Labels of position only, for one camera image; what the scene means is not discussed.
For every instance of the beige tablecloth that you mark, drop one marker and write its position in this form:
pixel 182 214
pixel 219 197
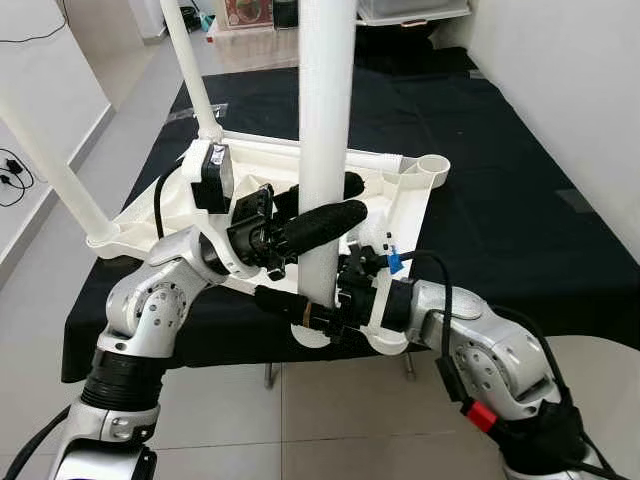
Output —
pixel 255 45

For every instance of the white plastic children table top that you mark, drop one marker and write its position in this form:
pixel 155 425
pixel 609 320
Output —
pixel 160 220

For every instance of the black tablecloth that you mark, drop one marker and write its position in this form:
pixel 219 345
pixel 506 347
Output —
pixel 520 150

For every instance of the orange rubber band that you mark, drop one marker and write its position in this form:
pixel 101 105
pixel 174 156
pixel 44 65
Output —
pixel 307 316

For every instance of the small black plug adapter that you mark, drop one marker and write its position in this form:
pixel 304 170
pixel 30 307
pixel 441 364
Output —
pixel 12 172

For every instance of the black bag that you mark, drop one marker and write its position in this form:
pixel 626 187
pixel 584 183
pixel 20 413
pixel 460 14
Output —
pixel 286 12

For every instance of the red patterned box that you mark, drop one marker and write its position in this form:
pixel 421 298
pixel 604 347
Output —
pixel 247 12

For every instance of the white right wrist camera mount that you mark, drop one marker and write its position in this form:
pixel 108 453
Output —
pixel 390 335

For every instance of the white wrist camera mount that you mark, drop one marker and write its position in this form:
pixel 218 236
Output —
pixel 390 335
pixel 212 178

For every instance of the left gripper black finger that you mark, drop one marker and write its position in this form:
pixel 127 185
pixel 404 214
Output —
pixel 355 185
pixel 325 228

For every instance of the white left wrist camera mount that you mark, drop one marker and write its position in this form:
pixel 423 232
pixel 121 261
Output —
pixel 212 178

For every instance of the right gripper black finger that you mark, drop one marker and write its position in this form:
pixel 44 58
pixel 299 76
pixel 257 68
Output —
pixel 285 303

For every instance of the metal folding table frame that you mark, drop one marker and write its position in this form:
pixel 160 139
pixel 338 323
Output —
pixel 272 375

